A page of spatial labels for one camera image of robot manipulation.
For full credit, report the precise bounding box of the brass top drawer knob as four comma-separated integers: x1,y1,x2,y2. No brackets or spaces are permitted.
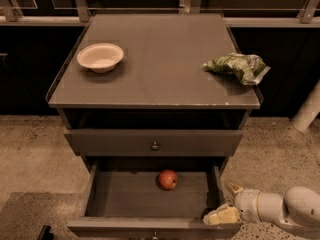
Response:
151,141,159,151

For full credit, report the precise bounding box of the white paper bowl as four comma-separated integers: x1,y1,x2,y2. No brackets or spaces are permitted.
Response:
77,43,124,73

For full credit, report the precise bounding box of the grey top drawer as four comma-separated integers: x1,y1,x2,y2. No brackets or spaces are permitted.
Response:
65,129,243,157

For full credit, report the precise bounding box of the red apple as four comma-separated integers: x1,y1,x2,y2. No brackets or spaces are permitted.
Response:
157,170,178,190

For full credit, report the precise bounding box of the brass middle drawer knob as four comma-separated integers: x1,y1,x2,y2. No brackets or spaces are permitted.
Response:
151,231,160,240

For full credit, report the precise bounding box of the grey open middle drawer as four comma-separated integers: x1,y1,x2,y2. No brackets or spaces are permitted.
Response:
68,157,240,240

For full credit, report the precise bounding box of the black object on floor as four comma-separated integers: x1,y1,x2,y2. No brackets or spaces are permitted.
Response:
37,225,54,240

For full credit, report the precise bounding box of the metal window railing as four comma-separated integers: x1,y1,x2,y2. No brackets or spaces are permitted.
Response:
0,0,320,28

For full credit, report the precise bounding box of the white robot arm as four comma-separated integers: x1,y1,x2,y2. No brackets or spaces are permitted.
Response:
203,184,320,240

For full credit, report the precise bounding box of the green chip bag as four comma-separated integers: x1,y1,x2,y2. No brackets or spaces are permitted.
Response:
203,53,270,85

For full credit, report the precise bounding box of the brass drawer knob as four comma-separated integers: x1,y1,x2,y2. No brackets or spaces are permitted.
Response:
151,141,159,151
151,231,160,240

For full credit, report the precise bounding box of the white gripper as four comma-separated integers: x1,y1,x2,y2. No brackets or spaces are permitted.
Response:
203,183,260,226

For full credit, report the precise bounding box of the grey drawer cabinet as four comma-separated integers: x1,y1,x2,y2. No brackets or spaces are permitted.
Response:
45,13,264,240

